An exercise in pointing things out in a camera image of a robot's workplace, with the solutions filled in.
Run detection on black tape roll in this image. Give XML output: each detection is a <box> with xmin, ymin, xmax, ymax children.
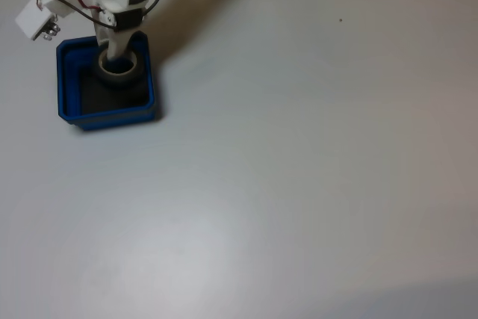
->
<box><xmin>96</xmin><ymin>48</ymin><xmax>145</xmax><ymax>90</ymax></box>

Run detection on blue square box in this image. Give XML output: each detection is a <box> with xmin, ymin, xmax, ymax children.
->
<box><xmin>55</xmin><ymin>30</ymin><xmax>158</xmax><ymax>132</ymax></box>

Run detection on white camera box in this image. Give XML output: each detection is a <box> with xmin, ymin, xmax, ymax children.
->
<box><xmin>14</xmin><ymin>0</ymin><xmax>63</xmax><ymax>42</ymax></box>

